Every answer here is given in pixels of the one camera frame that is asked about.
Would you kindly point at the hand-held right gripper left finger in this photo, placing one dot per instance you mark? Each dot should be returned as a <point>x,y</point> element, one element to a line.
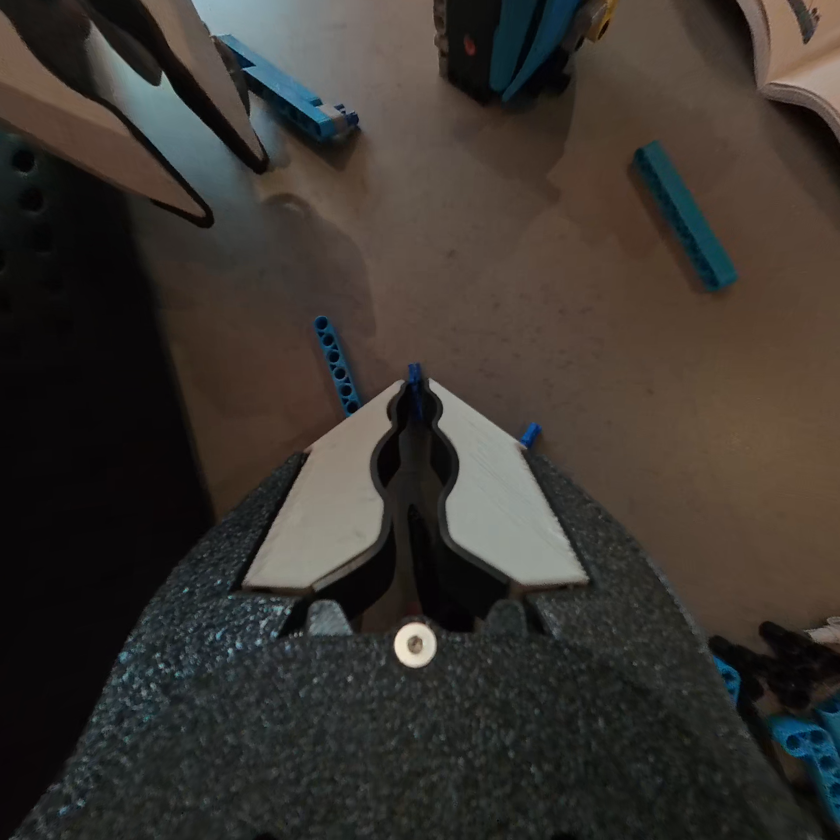
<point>315,518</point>

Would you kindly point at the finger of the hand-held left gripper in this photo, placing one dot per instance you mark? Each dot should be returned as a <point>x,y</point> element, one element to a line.
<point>203,72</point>
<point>79,131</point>

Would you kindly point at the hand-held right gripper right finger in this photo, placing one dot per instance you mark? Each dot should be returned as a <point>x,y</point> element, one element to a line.
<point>512,518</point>

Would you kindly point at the small blue perforated beam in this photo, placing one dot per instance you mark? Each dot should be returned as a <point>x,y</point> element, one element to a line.
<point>336,364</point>

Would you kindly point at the blue toy robot model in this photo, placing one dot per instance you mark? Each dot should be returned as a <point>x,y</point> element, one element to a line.
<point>512,46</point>

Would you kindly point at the pile of building pieces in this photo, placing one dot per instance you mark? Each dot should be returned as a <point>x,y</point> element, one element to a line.
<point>794,695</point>

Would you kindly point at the black perforated office chair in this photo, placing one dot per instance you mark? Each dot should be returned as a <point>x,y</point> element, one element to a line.
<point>79,459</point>

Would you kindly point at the thick teal perforated beam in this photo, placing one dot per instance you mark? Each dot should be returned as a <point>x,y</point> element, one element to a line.
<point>686,216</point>

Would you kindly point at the instruction booklet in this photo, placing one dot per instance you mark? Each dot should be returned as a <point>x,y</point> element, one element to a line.
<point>800,59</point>

